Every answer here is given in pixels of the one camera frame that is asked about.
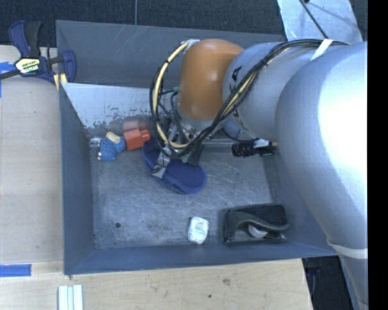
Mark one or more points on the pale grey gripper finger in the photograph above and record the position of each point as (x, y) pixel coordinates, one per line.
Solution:
(165, 158)
(158, 172)

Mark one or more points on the dark blue oval dish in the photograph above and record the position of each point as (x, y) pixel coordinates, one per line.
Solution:
(187, 178)

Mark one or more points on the red-orange block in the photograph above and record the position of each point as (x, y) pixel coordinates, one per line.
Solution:
(136, 138)

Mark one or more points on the grey metal bin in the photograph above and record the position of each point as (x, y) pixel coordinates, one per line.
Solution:
(148, 212)

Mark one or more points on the blue toy figure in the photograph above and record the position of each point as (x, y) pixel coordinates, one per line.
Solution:
(109, 148)

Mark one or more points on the white small packet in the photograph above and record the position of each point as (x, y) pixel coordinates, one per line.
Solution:
(198, 230)

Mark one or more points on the pale wood flat board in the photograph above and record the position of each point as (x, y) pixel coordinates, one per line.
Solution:
(29, 173)

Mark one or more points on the black cylinder on white bracket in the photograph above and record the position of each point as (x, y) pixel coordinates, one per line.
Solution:
(245, 148)

